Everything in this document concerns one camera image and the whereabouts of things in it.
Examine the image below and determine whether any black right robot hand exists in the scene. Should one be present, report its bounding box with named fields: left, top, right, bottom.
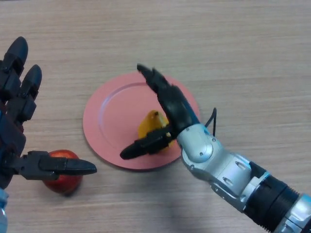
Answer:
left=120, top=63, right=201, bottom=160

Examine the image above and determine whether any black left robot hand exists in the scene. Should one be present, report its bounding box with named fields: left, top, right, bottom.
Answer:
left=0, top=36, right=98, bottom=190

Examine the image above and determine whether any yellow pear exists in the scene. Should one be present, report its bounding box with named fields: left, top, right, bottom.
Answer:
left=138, top=110, right=175, bottom=152

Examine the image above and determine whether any pink round plate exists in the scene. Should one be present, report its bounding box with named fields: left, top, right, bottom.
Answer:
left=82, top=71, right=201, bottom=170

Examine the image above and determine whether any red apple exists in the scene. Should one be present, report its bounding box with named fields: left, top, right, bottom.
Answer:
left=43, top=149, right=83, bottom=196

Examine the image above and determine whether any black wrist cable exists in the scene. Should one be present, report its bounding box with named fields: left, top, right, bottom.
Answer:
left=204, top=107, right=218, bottom=136

